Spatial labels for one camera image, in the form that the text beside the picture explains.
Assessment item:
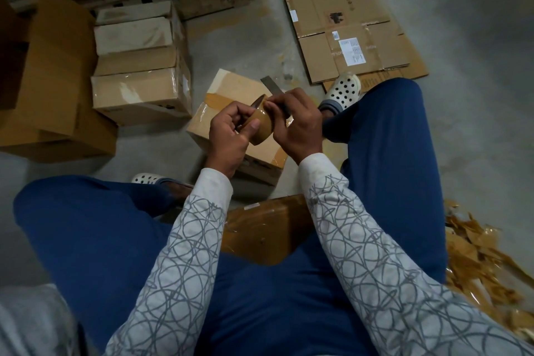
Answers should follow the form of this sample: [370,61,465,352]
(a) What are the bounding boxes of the person's left hand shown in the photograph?
[204,101,261,180]

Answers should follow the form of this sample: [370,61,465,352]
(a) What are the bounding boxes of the person's right hand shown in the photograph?
[264,88,325,166]

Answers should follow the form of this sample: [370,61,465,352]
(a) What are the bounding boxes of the brown packing tape roll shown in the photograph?
[242,95,295,146]

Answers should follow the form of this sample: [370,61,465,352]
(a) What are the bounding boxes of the blue-handled cutter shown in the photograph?
[260,76,289,106]

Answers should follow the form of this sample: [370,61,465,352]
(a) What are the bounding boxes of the small brown cardboard box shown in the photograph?
[93,0,186,56]

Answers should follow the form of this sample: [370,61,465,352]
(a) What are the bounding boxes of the large black-label cardboard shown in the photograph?
[0,0,118,162]

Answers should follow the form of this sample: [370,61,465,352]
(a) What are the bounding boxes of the person's right forearm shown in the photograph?
[299,152,534,356]

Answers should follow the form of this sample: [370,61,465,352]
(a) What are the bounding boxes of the person's left forearm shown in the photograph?
[104,167,235,356]

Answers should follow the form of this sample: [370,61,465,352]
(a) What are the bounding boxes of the person's right white clog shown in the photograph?
[319,73,363,119]

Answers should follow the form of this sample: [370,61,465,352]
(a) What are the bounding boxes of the person's white clog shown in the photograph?
[319,73,363,119]
[130,172,195,202]

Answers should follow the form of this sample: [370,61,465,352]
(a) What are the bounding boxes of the person's left white clog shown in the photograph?
[130,172,195,202]

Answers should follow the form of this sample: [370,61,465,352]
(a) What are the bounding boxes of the person's blue trousers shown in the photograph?
[12,78,449,356]

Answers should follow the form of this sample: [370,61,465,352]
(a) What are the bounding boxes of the crumpled brown tape scraps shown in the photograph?
[442,200,534,344]

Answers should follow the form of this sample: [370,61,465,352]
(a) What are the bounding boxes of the brown plastic-wrapped stool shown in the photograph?
[221,195,317,266]

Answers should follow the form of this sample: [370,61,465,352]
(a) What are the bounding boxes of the white woven sack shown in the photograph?
[0,283,80,356]

